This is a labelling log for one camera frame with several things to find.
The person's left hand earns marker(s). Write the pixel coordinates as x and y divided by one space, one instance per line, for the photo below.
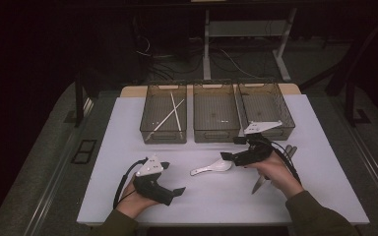
131 203

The white ceramic spoon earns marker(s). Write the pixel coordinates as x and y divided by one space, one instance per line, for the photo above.
218 166

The person's right hand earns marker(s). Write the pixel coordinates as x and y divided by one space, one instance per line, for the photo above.
279 173

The white metal table frame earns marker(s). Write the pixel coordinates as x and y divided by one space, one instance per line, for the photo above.
206 49

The white chopstick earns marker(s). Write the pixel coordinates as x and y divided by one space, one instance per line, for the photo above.
176 111
165 119

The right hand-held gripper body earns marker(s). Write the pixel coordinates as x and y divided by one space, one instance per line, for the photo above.
257 152

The metal knife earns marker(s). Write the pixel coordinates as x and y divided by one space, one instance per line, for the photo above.
258 187

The black metal stand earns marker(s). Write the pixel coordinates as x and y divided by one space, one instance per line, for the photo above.
351 98

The smoky transparent plastic bin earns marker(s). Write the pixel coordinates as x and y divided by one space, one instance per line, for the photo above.
215 111
160 136
265 105

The light wooden board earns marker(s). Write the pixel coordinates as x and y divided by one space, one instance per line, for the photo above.
131 91

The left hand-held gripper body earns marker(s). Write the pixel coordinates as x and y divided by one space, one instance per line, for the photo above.
151 190

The metal fork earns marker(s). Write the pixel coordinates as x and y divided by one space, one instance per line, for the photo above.
294 151

